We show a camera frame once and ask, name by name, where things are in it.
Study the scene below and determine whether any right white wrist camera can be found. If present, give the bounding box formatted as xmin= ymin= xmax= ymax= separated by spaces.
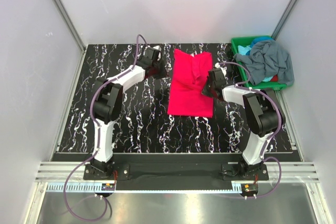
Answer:
xmin=214 ymin=63 xmax=227 ymax=76

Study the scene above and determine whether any green plastic bin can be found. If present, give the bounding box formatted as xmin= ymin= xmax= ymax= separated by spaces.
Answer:
xmin=231 ymin=36 xmax=292 ymax=90

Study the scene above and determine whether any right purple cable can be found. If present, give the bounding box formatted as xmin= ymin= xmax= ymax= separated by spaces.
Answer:
xmin=215 ymin=61 xmax=286 ymax=198

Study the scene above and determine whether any right aluminium frame post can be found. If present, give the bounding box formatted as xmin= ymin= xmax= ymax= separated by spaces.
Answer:
xmin=271 ymin=0 xmax=299 ymax=40

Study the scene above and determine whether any grey t shirt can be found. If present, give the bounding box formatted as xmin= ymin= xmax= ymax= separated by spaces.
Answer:
xmin=234 ymin=39 xmax=295 ymax=86

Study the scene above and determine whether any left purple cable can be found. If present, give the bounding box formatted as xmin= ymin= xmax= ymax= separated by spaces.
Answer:
xmin=62 ymin=34 xmax=149 ymax=222

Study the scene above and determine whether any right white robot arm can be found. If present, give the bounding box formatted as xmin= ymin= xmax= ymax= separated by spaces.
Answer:
xmin=202 ymin=68 xmax=286 ymax=180

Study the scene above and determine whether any aluminium frame post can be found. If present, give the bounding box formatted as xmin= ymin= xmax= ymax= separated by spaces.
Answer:
xmin=36 ymin=0 xmax=87 ymax=53
xmin=271 ymin=0 xmax=299 ymax=40

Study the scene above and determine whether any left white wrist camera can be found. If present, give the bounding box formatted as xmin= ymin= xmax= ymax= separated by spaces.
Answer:
xmin=153 ymin=45 xmax=161 ymax=51

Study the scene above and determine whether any left aluminium frame post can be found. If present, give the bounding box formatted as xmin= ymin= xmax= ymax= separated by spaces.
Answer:
xmin=36 ymin=0 xmax=87 ymax=53

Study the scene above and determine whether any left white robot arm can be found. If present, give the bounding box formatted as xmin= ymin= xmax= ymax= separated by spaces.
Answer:
xmin=86 ymin=46 xmax=167 ymax=180

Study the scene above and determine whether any red t shirt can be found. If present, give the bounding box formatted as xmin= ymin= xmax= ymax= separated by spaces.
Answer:
xmin=167 ymin=49 xmax=214 ymax=118

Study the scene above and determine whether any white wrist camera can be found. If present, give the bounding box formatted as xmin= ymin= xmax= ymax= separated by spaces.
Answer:
xmin=153 ymin=45 xmax=161 ymax=51
xmin=214 ymin=63 xmax=227 ymax=76

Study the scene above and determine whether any purple cable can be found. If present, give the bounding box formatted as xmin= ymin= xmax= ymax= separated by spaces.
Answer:
xmin=215 ymin=61 xmax=286 ymax=198
xmin=62 ymin=34 xmax=149 ymax=222

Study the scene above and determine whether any aluminium front rail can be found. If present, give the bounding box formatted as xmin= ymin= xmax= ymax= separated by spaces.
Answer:
xmin=35 ymin=162 xmax=319 ymax=194

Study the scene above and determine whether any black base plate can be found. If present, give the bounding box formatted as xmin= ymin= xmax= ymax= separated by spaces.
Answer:
xmin=83 ymin=153 xmax=269 ymax=191

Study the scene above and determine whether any light blue t shirt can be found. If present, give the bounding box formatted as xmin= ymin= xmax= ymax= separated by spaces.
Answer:
xmin=237 ymin=45 xmax=251 ymax=55

